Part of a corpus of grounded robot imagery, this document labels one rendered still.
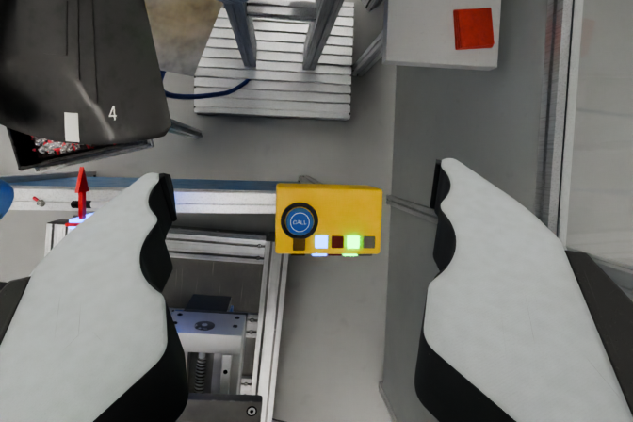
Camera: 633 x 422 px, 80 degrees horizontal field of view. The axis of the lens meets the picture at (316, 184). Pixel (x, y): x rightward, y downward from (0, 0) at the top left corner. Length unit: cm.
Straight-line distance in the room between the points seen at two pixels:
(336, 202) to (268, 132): 109
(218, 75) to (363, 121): 63
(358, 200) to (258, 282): 97
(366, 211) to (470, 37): 45
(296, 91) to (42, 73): 118
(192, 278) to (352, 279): 68
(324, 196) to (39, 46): 38
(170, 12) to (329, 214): 38
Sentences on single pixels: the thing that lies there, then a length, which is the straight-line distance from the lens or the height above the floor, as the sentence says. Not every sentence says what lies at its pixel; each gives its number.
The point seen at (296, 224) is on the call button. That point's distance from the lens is 55.
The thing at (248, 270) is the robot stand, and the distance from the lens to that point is 148.
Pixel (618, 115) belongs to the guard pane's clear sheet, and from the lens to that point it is 73.
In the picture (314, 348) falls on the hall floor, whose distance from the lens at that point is 184.
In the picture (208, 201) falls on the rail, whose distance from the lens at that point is 79.
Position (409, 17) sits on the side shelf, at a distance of 86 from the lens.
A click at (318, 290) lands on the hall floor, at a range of 174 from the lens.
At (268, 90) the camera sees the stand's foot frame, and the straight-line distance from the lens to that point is 159.
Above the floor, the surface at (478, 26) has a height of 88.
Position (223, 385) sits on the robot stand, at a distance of 75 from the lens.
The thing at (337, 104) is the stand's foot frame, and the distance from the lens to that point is 160.
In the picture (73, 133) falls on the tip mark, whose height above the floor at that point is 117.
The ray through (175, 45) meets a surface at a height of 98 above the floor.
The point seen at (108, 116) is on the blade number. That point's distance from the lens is 48.
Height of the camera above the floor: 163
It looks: 83 degrees down
